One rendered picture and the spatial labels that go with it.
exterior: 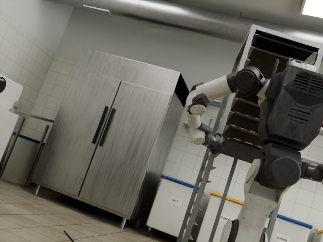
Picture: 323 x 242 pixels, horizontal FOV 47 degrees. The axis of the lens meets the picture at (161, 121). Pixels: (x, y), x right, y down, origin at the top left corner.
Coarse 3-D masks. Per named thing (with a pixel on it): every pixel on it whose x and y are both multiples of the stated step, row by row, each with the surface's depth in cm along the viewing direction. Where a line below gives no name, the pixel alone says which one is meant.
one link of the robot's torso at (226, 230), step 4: (228, 220) 175; (228, 224) 171; (224, 228) 172; (228, 228) 169; (224, 232) 169; (228, 232) 168; (264, 232) 172; (224, 236) 169; (228, 236) 167; (220, 240) 173; (224, 240) 168
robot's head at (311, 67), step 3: (294, 60) 170; (294, 63) 169; (297, 63) 170; (300, 63) 171; (303, 63) 170; (306, 63) 171; (297, 66) 169; (300, 66) 169; (303, 66) 169; (306, 66) 169; (309, 66) 169; (312, 66) 169; (315, 66) 170; (309, 69) 168; (312, 69) 168; (315, 69) 168
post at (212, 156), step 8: (248, 40) 238; (248, 48) 237; (240, 64) 235; (232, 96) 232; (224, 112) 230; (224, 120) 229; (208, 160) 226; (208, 168) 224; (208, 176) 223; (200, 184) 224; (200, 192) 222; (200, 200) 221; (192, 216) 219; (192, 224) 218; (184, 240) 217
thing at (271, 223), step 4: (320, 48) 235; (320, 52) 235; (316, 56) 237; (320, 56) 234; (316, 60) 234; (320, 60) 234; (316, 64) 234; (316, 68) 233; (316, 72) 233; (276, 208) 219; (272, 212) 219; (276, 212) 218; (272, 216) 218; (276, 216) 218; (272, 220) 218; (268, 224) 219; (272, 224) 217; (268, 228) 217; (272, 228) 217; (268, 232) 216; (272, 232) 216; (268, 236) 216; (268, 240) 216
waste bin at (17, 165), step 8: (24, 136) 524; (16, 144) 525; (24, 144) 523; (32, 144) 526; (16, 152) 522; (24, 152) 523; (32, 152) 528; (40, 152) 538; (8, 160) 524; (16, 160) 521; (24, 160) 523; (32, 160) 530; (8, 168) 521; (16, 168) 520; (24, 168) 524; (8, 176) 519; (16, 176) 520; (24, 176) 526
